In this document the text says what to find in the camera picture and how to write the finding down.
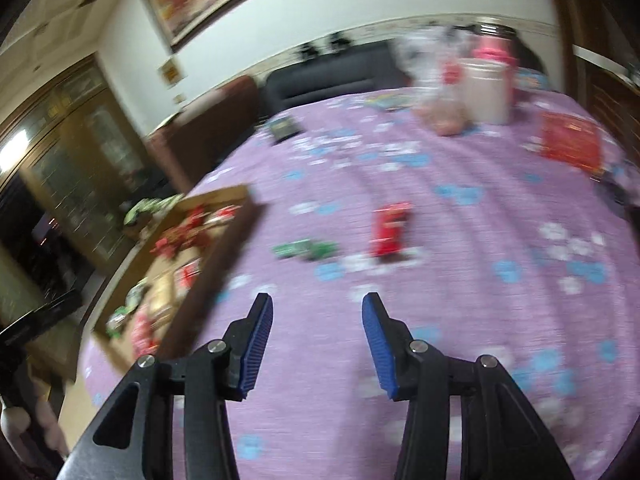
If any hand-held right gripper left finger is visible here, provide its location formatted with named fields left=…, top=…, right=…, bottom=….
left=57, top=292, right=275, bottom=480

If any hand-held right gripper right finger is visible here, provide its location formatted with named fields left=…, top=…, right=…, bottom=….
left=362, top=292, right=576, bottom=480

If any cardboard box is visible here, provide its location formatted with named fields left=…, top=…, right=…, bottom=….
left=92, top=185, right=266, bottom=376

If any green candy wrapper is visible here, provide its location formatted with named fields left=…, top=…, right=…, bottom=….
left=272, top=239, right=340, bottom=262

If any red snack packet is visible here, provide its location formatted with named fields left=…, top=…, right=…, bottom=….
left=369, top=201, right=416, bottom=261

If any heap of mixed snack packets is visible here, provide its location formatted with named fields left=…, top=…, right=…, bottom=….
left=106, top=199, right=241, bottom=353

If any person's left hand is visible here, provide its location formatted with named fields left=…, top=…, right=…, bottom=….
left=0, top=377, right=71, bottom=461

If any purple floral tablecloth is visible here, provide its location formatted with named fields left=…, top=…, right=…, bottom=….
left=77, top=77, right=640, bottom=480

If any wooden glass cabinet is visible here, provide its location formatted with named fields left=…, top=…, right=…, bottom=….
left=0, top=55, right=171, bottom=291

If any brown chair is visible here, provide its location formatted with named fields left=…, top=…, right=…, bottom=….
left=147, top=75, right=261, bottom=191

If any dark sofa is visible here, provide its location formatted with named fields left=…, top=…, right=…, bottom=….
left=262, top=35, right=551, bottom=116

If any clear plastic bag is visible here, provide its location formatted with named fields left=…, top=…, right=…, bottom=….
left=392, top=25, right=476, bottom=136

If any white jar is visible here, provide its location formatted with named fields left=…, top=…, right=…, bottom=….
left=457, top=57, right=513, bottom=125

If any large red foil packet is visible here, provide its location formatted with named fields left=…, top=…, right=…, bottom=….
left=537, top=111, right=603, bottom=171

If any pink lidded bottle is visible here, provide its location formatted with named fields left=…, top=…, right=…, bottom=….
left=470, top=22, right=518, bottom=68

